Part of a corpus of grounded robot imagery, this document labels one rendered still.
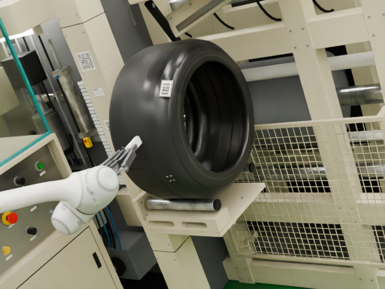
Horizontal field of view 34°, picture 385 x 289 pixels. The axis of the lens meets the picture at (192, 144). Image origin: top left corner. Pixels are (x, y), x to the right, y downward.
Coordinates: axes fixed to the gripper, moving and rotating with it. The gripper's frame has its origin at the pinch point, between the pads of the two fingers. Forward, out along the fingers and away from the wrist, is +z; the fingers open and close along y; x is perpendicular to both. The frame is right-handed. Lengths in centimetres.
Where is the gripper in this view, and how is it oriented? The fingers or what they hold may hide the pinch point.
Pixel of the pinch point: (133, 145)
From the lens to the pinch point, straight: 216.3
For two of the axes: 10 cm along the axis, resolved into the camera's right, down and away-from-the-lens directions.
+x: 3.9, 8.0, 4.5
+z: 4.7, -5.9, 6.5
